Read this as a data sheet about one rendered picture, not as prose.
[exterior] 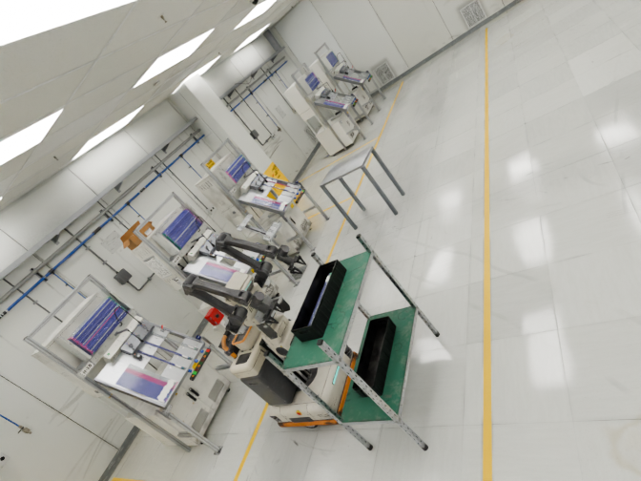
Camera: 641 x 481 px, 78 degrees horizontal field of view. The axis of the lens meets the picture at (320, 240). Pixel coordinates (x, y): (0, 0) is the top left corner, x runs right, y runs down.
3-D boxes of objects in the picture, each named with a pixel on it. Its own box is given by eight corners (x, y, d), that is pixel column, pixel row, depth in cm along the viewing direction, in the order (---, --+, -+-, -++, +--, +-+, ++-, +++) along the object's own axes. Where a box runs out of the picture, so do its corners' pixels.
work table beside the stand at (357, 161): (397, 214, 495) (361, 164, 464) (354, 230, 540) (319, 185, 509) (404, 193, 524) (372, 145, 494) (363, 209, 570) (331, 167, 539)
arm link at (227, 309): (187, 282, 260) (178, 293, 253) (191, 271, 250) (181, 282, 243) (246, 315, 264) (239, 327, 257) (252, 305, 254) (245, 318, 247)
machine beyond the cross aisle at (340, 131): (375, 121, 882) (324, 46, 809) (367, 137, 824) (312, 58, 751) (329, 149, 963) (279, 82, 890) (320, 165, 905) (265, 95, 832)
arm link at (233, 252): (217, 240, 290) (211, 250, 283) (221, 229, 281) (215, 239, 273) (271, 270, 294) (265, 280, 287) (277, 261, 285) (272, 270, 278)
